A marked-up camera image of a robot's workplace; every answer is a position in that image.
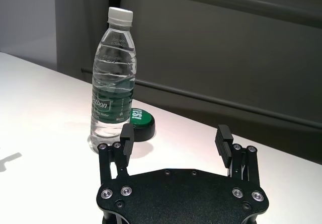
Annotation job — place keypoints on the thin grey horizontal rail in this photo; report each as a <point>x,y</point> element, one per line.
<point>226,100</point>

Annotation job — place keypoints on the thick grey horizontal rail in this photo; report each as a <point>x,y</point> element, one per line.
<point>226,1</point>

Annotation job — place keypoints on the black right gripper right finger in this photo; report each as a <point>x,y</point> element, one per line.
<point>226,146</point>

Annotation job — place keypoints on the clear water bottle green label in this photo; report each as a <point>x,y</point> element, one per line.
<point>113,83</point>

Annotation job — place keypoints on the grey vertical frame post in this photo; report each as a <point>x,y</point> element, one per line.
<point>83,32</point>

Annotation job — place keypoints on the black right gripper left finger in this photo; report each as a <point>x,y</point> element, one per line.
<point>123,153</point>

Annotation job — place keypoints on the green black push button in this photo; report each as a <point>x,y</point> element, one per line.
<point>143,125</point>

